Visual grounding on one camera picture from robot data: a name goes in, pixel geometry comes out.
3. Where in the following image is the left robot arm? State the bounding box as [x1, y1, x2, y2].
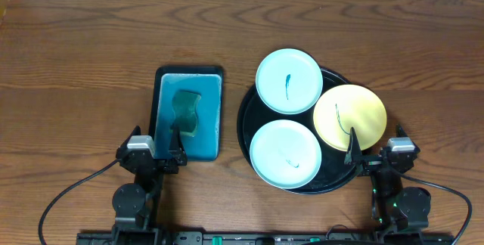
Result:
[111, 126, 188, 245]

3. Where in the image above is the light blue plate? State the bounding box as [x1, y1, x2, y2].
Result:
[256, 48, 324, 115]
[250, 119, 322, 189]

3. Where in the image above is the black rectangular water tray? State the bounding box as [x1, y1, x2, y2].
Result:
[149, 66, 223, 161]

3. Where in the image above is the round black tray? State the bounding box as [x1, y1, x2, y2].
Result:
[237, 67, 361, 194]

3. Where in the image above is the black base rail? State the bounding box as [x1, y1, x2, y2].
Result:
[76, 231, 453, 245]

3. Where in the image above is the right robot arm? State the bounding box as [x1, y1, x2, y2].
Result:
[344, 126, 431, 244]

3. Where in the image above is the yellow plate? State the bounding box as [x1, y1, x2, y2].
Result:
[313, 84, 387, 151]

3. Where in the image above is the green scrubbing sponge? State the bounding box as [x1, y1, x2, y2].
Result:
[171, 91, 201, 137]

